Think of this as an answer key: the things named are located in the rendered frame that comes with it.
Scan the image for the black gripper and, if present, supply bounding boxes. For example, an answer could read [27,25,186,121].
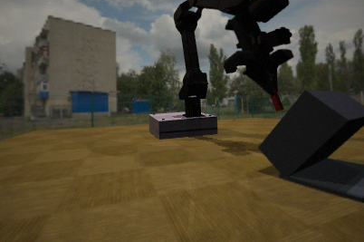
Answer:
[224,28,293,94]

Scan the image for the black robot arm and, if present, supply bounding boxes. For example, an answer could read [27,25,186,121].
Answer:
[174,0,292,118]

